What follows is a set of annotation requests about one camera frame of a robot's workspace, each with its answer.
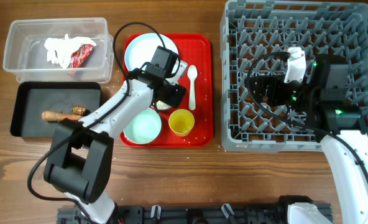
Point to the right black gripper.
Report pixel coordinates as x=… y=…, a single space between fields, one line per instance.
x=276 y=83

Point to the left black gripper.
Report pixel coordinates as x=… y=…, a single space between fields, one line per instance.
x=175 y=97

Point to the blue bowl with rice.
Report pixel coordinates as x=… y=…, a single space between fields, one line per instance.
x=162 y=106

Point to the yellow plastic cup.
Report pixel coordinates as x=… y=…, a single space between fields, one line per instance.
x=181 y=122

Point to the green bowl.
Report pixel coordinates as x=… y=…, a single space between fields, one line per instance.
x=144 y=128

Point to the brown food scrap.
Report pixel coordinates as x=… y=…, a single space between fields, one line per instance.
x=78 y=110

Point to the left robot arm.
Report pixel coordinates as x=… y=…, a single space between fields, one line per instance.
x=78 y=163

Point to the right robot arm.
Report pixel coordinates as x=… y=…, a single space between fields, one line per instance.
x=338 y=126

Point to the grey dishwasher rack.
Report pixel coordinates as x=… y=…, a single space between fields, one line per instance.
x=250 y=31

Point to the black waste tray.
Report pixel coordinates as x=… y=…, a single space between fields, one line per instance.
x=33 y=98

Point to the white plastic spoon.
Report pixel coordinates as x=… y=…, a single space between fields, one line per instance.
x=192 y=75

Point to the red plastic tray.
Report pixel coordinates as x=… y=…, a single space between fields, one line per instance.
x=194 y=49

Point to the large light blue plate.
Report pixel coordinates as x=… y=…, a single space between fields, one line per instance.
x=141 y=49

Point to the red snack wrapper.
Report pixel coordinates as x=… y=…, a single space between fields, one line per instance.
x=78 y=57

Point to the clear plastic bin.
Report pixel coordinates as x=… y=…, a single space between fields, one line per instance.
x=32 y=50

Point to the carrot piece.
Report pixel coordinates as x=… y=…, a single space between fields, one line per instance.
x=53 y=116

